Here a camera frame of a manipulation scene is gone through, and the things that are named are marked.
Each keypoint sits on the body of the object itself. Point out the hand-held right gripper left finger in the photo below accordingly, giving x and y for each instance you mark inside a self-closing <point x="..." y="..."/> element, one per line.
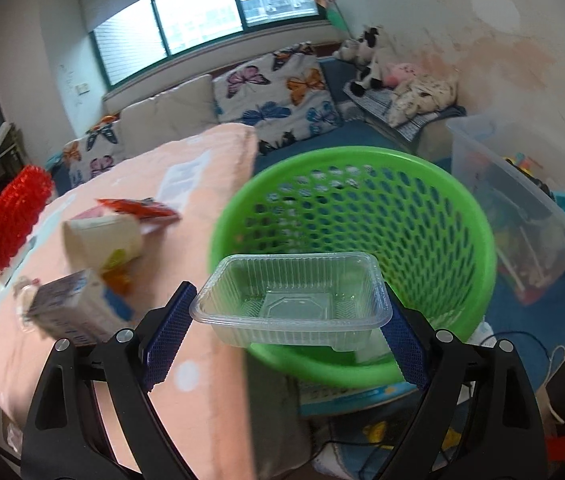
<point x="170" y="332"/>

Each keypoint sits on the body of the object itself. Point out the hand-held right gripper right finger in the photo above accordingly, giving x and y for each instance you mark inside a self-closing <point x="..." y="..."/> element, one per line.
<point x="407" y="345"/>

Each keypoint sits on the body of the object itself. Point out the clear rectangular plastic tray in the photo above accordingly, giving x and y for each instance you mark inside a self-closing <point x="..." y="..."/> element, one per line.
<point x="292" y="305"/>

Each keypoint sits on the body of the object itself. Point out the green plastic mesh basket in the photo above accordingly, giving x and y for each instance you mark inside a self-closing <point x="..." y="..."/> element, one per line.
<point x="412" y="220"/>

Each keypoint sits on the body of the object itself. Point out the red snack packet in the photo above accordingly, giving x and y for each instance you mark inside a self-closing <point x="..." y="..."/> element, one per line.
<point x="137" y="207"/>

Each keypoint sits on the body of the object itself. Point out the red foam fruit net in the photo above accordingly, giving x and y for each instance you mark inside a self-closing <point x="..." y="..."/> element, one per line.
<point x="12" y="220"/>

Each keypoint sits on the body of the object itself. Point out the orange wrapper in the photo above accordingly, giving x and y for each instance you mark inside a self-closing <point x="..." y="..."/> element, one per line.
<point x="118" y="280"/>

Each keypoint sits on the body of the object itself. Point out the blue and white milk carton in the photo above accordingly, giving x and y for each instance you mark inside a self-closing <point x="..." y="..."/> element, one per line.
<point x="75" y="312"/>

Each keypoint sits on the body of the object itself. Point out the white paper cup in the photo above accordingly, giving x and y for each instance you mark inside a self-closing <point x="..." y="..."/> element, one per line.
<point x="100" y="240"/>

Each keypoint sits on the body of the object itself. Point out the peach printed blanket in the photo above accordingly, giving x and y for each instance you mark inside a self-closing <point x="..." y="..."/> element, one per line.
<point x="202" y="200"/>

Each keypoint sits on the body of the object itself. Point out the clear plastic storage box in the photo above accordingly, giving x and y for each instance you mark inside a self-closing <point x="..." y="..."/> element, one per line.
<point x="517" y="200"/>

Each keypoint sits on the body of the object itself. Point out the small butterfly print pillow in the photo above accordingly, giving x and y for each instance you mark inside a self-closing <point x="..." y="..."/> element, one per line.
<point x="95" y="152"/>

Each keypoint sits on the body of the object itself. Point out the beige cushion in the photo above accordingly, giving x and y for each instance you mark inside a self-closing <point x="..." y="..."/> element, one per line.
<point x="172" y="110"/>

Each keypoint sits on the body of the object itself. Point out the cream patterned garment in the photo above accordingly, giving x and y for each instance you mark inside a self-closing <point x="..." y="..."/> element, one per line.
<point x="425" y="95"/>

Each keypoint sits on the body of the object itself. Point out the large butterfly print pillow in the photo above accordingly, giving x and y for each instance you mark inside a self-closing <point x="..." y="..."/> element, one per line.
<point x="282" y="95"/>

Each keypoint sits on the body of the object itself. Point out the pink plush toy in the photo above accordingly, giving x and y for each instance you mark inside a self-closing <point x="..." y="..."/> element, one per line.
<point x="402" y="75"/>

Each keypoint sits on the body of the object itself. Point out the black and white plush cow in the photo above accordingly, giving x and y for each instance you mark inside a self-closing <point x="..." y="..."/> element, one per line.
<point x="370" y="62"/>

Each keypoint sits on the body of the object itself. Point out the grey and white plush toy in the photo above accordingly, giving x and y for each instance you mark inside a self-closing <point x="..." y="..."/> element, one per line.
<point x="346" y="50"/>

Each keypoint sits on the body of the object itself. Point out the green framed window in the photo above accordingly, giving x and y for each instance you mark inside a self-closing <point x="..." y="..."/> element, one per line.
<point x="197" y="15"/>

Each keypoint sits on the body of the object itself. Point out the white wall socket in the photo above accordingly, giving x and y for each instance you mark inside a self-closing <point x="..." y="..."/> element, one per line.
<point x="82" y="89"/>

